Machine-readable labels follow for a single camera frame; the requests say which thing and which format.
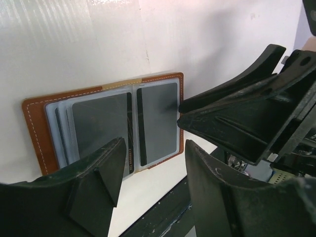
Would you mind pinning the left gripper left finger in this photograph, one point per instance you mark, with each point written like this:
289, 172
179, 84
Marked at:
75, 201

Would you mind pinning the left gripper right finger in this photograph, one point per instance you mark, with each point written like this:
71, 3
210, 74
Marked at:
287, 209

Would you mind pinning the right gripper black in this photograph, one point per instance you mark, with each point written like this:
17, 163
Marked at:
256, 114

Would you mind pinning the brown leather card holder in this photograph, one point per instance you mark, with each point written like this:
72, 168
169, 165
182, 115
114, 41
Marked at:
33, 110

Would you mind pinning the dark credit card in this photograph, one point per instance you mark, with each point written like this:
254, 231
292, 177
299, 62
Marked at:
97, 121

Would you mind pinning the black striped card right sleeve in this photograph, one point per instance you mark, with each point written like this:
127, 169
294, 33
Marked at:
157, 111

